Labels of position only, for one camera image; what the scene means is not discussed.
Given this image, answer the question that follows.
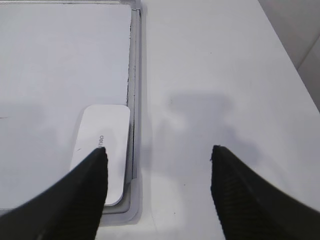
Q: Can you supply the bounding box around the whiteboard with aluminium frame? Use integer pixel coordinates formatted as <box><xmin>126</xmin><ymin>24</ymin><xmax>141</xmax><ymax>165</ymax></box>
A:
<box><xmin>0</xmin><ymin>0</ymin><xmax>141</xmax><ymax>226</ymax></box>

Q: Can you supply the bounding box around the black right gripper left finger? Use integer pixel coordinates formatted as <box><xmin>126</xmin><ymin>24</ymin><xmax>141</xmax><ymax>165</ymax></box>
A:
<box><xmin>0</xmin><ymin>147</ymin><xmax>108</xmax><ymax>240</ymax></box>

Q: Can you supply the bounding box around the white whiteboard eraser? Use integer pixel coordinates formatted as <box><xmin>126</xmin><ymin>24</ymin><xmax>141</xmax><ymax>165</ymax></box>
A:
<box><xmin>70</xmin><ymin>104</ymin><xmax>131</xmax><ymax>206</ymax></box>

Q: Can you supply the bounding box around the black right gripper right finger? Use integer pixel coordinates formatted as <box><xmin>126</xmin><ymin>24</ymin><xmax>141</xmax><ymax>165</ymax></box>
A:
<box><xmin>210</xmin><ymin>145</ymin><xmax>320</xmax><ymax>240</ymax></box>

